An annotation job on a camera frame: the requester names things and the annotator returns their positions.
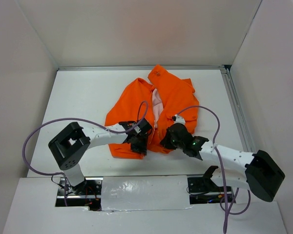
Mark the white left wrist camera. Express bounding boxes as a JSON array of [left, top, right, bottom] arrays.
[[133, 123, 142, 134]]

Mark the orange jacket with pink lining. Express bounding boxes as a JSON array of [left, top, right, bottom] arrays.
[[105, 65, 199, 154]]

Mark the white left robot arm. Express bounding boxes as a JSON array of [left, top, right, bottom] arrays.
[[48, 119, 152, 195]]

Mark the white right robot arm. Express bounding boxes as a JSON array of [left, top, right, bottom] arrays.
[[160, 123, 285, 202]]

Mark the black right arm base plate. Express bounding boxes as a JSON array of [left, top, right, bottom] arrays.
[[186, 176, 225, 205]]

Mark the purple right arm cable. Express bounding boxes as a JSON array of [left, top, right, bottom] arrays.
[[174, 106, 251, 234]]

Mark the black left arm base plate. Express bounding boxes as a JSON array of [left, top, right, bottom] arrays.
[[53, 177, 103, 212]]

